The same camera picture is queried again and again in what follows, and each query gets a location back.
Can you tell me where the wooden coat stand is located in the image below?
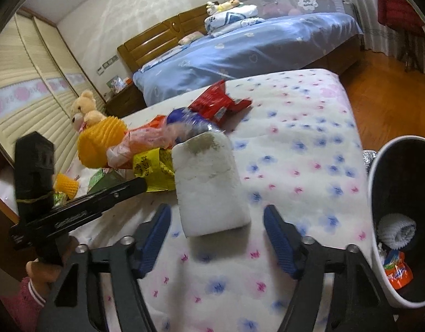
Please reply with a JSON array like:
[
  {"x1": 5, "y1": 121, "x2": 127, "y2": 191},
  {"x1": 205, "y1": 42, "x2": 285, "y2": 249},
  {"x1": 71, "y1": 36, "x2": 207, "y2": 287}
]
[{"x1": 400, "y1": 30, "x2": 425, "y2": 74}]

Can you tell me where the white trash bin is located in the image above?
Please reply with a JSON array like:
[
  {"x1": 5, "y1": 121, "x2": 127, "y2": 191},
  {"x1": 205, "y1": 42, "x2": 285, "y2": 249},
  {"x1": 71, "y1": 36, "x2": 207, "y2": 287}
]
[{"x1": 365, "y1": 134, "x2": 425, "y2": 311}]

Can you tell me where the beige sliding door wardrobe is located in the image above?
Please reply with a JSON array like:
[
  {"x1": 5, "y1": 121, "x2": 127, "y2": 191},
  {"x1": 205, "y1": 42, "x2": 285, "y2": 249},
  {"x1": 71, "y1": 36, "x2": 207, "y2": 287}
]
[{"x1": 0, "y1": 7, "x2": 108, "y2": 184}]

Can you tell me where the red quilted jacket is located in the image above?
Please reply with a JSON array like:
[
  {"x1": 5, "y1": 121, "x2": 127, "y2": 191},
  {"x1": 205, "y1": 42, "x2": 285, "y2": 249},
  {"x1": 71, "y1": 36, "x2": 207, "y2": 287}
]
[{"x1": 376, "y1": 0, "x2": 425, "y2": 37}]

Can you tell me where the folded white blue blanket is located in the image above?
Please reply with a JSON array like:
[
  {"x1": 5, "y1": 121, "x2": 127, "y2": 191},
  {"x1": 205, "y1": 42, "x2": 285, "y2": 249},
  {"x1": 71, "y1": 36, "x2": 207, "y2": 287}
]
[{"x1": 203, "y1": 3, "x2": 266, "y2": 38}]

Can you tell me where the white foam net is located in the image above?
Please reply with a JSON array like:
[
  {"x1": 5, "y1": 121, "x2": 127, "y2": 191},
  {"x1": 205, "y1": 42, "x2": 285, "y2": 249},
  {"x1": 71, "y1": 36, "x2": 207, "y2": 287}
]
[{"x1": 376, "y1": 214, "x2": 418, "y2": 248}]

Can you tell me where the wall switch panel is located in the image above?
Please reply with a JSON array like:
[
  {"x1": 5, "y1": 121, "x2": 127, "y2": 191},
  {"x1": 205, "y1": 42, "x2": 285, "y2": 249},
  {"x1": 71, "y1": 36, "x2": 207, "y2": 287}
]
[{"x1": 96, "y1": 55, "x2": 118, "y2": 77}]

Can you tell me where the large yellow foam fruit net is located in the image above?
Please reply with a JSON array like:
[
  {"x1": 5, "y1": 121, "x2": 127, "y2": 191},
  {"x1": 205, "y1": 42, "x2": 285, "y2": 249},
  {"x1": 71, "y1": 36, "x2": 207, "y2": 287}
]
[{"x1": 77, "y1": 115, "x2": 127, "y2": 169}]

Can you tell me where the bed with blue blanket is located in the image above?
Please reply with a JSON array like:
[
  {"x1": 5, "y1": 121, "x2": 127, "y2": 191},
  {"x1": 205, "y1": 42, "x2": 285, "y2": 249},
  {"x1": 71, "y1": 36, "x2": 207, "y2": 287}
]
[{"x1": 132, "y1": 11, "x2": 364, "y2": 108}]

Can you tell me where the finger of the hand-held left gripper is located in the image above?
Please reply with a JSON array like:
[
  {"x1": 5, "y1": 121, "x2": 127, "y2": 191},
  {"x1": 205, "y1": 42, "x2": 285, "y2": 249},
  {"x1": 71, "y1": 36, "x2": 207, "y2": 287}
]
[{"x1": 94, "y1": 177, "x2": 148, "y2": 216}]

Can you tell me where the yellow snack packet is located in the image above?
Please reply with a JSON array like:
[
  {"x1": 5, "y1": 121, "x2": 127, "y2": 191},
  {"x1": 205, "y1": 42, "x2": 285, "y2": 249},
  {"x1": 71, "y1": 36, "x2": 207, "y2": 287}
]
[{"x1": 132, "y1": 146, "x2": 177, "y2": 193}]

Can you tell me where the blue plastic bag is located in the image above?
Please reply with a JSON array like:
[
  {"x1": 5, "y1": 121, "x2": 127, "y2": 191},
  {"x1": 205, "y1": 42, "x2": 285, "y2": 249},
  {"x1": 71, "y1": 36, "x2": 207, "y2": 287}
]
[{"x1": 167, "y1": 107, "x2": 225, "y2": 141}]

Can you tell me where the yellow plush toy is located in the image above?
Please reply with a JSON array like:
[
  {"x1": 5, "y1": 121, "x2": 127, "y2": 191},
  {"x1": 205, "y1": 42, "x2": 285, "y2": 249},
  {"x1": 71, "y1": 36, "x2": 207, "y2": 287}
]
[{"x1": 205, "y1": 0, "x2": 241, "y2": 17}]

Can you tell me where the colourful box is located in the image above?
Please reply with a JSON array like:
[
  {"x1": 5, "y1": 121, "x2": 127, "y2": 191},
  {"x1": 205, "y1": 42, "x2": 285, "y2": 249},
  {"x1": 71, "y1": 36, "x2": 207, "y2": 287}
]
[{"x1": 106, "y1": 75, "x2": 133, "y2": 95}]

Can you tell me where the small yellow foam fruit net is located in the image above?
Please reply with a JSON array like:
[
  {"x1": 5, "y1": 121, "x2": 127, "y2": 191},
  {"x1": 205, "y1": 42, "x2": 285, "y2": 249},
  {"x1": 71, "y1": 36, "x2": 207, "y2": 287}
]
[{"x1": 52, "y1": 173, "x2": 80, "y2": 200}]

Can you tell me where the beige teddy bear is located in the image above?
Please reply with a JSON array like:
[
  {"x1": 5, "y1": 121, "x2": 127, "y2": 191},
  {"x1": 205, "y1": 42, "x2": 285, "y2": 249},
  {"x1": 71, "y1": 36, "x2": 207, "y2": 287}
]
[{"x1": 70, "y1": 89, "x2": 108, "y2": 133}]

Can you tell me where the green packet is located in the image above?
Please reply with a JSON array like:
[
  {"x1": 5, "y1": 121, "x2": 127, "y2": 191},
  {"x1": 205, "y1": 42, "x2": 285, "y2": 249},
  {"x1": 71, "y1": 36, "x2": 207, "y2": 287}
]
[{"x1": 87, "y1": 169, "x2": 127, "y2": 195}]

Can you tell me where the pink pillow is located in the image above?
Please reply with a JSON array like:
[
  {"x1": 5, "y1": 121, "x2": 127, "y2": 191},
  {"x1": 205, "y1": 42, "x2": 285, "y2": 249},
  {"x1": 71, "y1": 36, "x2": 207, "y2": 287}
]
[{"x1": 178, "y1": 30, "x2": 205, "y2": 46}]

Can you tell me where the wooden nightstand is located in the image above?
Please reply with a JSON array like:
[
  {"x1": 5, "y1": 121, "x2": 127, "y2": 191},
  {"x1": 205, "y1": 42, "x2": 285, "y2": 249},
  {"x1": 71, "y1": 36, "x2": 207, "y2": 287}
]
[{"x1": 104, "y1": 84, "x2": 148, "y2": 119}]

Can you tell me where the white foam block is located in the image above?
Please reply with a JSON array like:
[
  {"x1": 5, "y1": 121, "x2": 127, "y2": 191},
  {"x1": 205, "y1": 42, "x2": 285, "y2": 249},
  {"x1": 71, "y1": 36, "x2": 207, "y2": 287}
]
[{"x1": 172, "y1": 132, "x2": 252, "y2": 238}]

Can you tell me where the orange snack packet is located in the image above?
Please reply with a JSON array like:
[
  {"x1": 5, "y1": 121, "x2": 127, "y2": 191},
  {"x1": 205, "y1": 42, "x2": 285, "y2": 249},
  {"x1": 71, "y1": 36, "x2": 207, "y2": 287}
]
[{"x1": 383, "y1": 250, "x2": 414, "y2": 290}]

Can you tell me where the orange clear plastic bag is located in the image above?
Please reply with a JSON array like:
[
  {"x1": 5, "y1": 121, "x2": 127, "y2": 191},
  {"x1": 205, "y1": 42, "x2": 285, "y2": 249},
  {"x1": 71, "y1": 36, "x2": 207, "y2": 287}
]
[{"x1": 106, "y1": 115, "x2": 176, "y2": 171}]

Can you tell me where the silver glitter cloth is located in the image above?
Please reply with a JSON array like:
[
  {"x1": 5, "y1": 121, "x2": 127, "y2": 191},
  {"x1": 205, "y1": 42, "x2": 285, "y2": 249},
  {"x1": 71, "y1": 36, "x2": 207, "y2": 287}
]
[{"x1": 361, "y1": 148, "x2": 380, "y2": 178}]

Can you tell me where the white flowered blanket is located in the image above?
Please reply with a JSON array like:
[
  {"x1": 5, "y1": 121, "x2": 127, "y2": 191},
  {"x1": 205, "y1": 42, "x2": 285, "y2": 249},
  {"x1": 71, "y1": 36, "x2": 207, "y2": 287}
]
[{"x1": 0, "y1": 68, "x2": 374, "y2": 332}]

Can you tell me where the red snack packet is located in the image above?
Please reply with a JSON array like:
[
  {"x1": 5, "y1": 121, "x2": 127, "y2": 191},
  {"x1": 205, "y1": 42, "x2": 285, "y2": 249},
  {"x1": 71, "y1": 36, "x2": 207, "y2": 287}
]
[{"x1": 187, "y1": 79, "x2": 253, "y2": 129}]

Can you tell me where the person's left hand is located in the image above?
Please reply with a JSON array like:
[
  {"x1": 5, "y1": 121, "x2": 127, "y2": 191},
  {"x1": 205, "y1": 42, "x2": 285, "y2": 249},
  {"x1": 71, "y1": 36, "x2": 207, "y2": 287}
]
[{"x1": 25, "y1": 259, "x2": 62, "y2": 296}]

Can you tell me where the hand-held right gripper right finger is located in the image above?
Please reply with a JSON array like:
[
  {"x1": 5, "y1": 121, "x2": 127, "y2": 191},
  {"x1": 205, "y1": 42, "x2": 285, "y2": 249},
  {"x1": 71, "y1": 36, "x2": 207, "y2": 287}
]
[{"x1": 263, "y1": 205, "x2": 398, "y2": 332}]

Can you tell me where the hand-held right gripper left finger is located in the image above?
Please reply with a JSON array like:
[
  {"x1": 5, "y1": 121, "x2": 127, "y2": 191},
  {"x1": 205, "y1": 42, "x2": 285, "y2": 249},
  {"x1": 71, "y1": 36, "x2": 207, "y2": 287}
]
[{"x1": 36, "y1": 203, "x2": 172, "y2": 332}]

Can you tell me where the wooden bed frame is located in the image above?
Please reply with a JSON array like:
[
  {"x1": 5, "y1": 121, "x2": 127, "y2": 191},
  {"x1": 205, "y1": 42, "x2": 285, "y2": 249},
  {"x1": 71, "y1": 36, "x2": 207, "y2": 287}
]
[{"x1": 116, "y1": 4, "x2": 366, "y2": 77}]

